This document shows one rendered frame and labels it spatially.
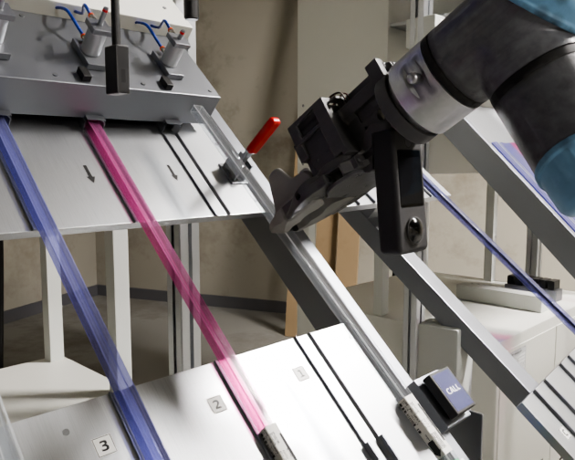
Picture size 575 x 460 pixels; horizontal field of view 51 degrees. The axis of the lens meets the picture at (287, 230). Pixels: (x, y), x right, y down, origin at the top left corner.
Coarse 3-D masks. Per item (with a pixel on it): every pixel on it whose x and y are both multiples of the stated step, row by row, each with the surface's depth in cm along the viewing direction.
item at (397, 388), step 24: (216, 144) 72; (240, 168) 70; (264, 192) 69; (288, 240) 65; (312, 264) 64; (336, 312) 61; (360, 336) 59; (384, 360) 59; (384, 384) 58; (456, 456) 54
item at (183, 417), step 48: (336, 336) 69; (144, 384) 52; (192, 384) 54; (288, 384) 60; (336, 384) 63; (48, 432) 45; (96, 432) 47; (192, 432) 51; (240, 432) 53; (288, 432) 56; (336, 432) 59; (384, 432) 62
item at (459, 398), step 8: (432, 376) 65; (440, 376) 66; (448, 376) 66; (440, 384) 65; (448, 384) 65; (456, 384) 66; (448, 392) 64; (456, 392) 65; (464, 392) 66; (456, 400) 64; (464, 400) 65; (456, 408) 63
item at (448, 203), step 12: (432, 192) 97; (444, 204) 96; (456, 216) 95; (468, 228) 94; (480, 240) 93; (492, 240) 93; (492, 252) 92; (504, 252) 92; (504, 264) 91; (516, 264) 91; (516, 276) 90; (528, 276) 90; (528, 288) 89; (540, 288) 89; (540, 300) 88; (552, 300) 88; (552, 312) 87; (564, 312) 87; (564, 324) 86
